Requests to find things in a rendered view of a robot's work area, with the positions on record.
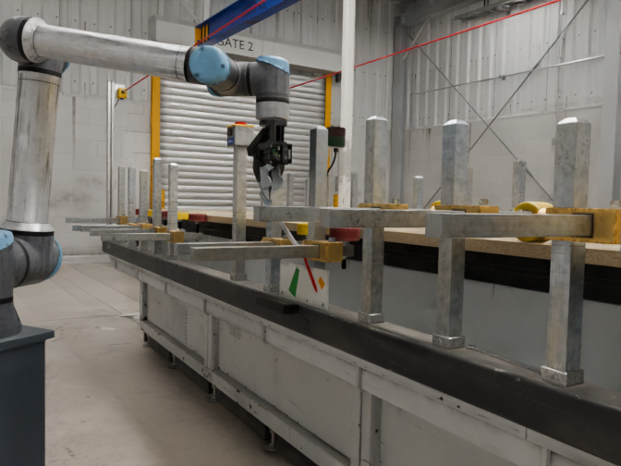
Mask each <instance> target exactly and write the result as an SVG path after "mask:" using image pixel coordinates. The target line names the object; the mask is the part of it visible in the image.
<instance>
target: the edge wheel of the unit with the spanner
mask: <svg viewBox="0 0 621 466"><path fill-rule="evenodd" d="M359 231H360V228H330V231H329V238H335V240H337V241H339V242H343V245H349V242H350V241H358V240H359ZM346 263H347V259H346V260H345V259H344V260H343V262H342V269H346Z"/></svg>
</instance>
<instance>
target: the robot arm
mask: <svg viewBox="0 0 621 466"><path fill-rule="evenodd" d="M0 48H1V50H2V51H3V52H4V54H5V55H6V56H7V57H9V58H10V59H12V60H14V61H16V62H18V87H17V98H16V109H15V120H14V132H13V143H12V154H11V166H10V177H9V188H8V199H7V211H6V220H5V221H3V222H2V223H1V224H0V338H5V337H13V336H15V335H17V334H19V333H20V332H21V321H20V319H19V317H18V313H17V311H16V308H15V306H14V301H13V288H18V287H23V286H28V285H33V284H38V283H41V282H43V281H44V280H47V279H49V278H50V277H52V276H53V275H54V274H55V273H56V272H57V271H58V269H59V268H60V265H61V263H62V258H63V254H62V249H61V246H60V244H59V243H58V241H57V240H56V239H55V238H54V233H55V230H54V229H53V228H52V226H51V225H50V224H49V223H48V215H49V204H50V194H51V183H52V173H53V161H54V150H55V130H56V120H57V108H58V97H59V87H60V81H61V77H62V73H64V72H65V71H66V69H67V68H68V67H69V64H70V63H75V64H81V65H86V66H92V67H102V68H109V69H114V70H120V71H126V72H131V73H137V74H143V75H149V76H154V77H160V78H166V79H172V80H183V81H185V82H188V83H194V84H200V85H205V86H206V87H207V90H208V91H209V93H210V95H212V96H217V97H225V96H256V119H257V120H259V121H260V127H263V128H262V130H261V131H260V132H259V133H258V135H257V136H256V137H255V139H254V140H253V141H252V142H251V144H250V145H249V146H248V148H247V152H248V156H253V164H252V167H253V172H254V175H255V178H256V180H257V182H258V184H259V186H260V189H261V191H262V193H263V195H264V197H265V198H266V199H267V200H271V199H272V198H273V197H274V195H275V193H276V191H277V189H279V188H281V187H282V186H283V184H284V180H283V179H282V178H281V176H282V174H283V172H284V169H285V166H286V165H288V164H292V144H291V143H286V141H285V127H286V126H287V121H288V120H289V76H290V73H289V63H288V62H287V61H286V60H285V59H284V58H282V57H278V56H273V55H259V56H258V57H257V58H256V62H235V61H233V60H232V59H231V58H230V57H228V56H227V55H226V53H225V52H224V51H222V50H221V49H219V48H217V47H215V46H211V45H204V46H201V47H196V46H184V45H177V44H171V43H160V42H154V41H148V40H142V39H136V38H129V37H123V36H117V35H111V34H105V33H99V32H93V31H82V30H75V29H70V28H63V27H56V26H51V25H46V23H45V22H44V21H43V20H42V19H41V18H36V17H31V16H15V17H13V18H9V19H7V20H6V21H5V22H4V23H3V24H2V25H1V27H0ZM288 150H290V159H288ZM266 165H271V166H273V167H274V168H273V169H271V170H270V171H268V169H267V166H266ZM268 188H269V189H268Z"/></svg>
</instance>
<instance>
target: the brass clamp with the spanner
mask: <svg viewBox="0 0 621 466"><path fill-rule="evenodd" d="M328 241H329V240H309V239H304V241H303V242H302V243H301V244H303V245H318V246H319V257H315V258H307V259H310V260H314V261H319V262H324V263H339V262H343V242H338V241H337V242H328Z"/></svg>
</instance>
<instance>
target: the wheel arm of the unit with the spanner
mask: <svg viewBox="0 0 621 466"><path fill-rule="evenodd" d="M348 256H354V245H350V244H349V245H343V260H344V259H345V260H346V258H347V257H348ZM315 257H319V246H318V245H280V246H234V247H190V260H191V261H194V262H203V261H231V260H259V259H287V258H315Z"/></svg>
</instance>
